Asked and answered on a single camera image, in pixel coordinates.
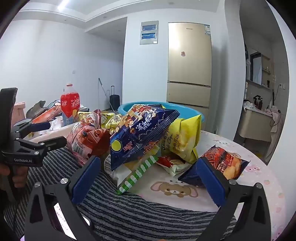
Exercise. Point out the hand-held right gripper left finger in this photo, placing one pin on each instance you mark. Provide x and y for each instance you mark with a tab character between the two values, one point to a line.
86	178

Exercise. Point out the ceiling light strip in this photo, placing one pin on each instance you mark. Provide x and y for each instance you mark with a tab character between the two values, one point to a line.
63	4

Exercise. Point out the red white snack packet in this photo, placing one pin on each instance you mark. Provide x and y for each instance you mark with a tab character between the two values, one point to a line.
172	164

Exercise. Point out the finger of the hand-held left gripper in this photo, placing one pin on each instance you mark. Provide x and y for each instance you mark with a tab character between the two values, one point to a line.
42	126
55	141

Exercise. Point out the person's left hand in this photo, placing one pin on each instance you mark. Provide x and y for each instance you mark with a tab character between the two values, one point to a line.
19	176

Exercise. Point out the wall mirror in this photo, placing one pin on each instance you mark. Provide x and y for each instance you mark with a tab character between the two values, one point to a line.
256	68

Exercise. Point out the grey electrical panel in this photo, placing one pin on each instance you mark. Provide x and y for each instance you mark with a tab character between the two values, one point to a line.
149	32

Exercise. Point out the dark bottles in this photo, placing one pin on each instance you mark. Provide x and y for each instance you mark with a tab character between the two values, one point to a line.
258	102

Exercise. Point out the dark red chip bag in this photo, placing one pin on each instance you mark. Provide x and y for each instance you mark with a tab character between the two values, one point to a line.
231	163

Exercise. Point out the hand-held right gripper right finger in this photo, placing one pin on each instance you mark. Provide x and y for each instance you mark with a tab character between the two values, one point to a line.
212	183

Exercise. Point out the beige vanity cabinet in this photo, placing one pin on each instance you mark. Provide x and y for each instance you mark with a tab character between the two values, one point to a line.
254	125

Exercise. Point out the pink fridge magnet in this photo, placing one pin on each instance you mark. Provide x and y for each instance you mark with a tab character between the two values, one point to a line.
183	53

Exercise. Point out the dark blue snack bag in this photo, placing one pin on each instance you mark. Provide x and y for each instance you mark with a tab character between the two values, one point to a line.
143	129

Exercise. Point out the beige refrigerator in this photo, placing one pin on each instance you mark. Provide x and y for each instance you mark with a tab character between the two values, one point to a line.
189	69

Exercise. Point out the grey striped towel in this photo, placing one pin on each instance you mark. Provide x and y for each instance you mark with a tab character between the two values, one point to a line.
120	215

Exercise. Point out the white plastic bag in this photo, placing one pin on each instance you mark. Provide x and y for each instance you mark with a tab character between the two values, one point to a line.
55	126

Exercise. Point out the orange flat packet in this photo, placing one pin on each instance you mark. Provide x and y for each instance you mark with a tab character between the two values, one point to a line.
46	114

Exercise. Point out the yellow clear snack bag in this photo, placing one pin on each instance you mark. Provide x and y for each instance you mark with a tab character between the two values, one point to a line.
150	148

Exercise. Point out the yellow printed snack bag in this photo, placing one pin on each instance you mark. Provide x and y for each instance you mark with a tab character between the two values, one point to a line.
86	115
113	120

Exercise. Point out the grey brown cloth bag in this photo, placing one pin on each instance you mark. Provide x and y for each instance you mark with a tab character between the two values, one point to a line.
35	109

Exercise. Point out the red drink bottle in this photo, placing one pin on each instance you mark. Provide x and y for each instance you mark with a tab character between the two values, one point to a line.
70	104

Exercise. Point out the pink red snack bag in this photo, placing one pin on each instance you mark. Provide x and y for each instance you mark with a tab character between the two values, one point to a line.
79	136

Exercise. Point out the black suitcase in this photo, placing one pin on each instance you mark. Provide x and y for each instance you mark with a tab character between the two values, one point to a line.
114	99

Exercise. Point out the blue plastic basin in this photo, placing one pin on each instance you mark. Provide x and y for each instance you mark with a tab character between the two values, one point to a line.
190	113

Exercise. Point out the white wall socket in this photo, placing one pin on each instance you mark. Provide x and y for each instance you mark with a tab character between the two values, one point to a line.
282	86

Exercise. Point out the green striped clear snack bag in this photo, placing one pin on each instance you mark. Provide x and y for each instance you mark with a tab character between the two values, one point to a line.
136	176

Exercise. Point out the pink printed tablecloth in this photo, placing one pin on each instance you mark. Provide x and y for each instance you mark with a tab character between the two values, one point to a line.
261	185

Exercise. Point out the large yellow chip bag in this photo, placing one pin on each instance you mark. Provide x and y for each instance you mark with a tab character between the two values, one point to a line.
185	136

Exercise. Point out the pink hanging towel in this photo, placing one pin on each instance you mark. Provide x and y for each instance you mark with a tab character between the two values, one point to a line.
276	132

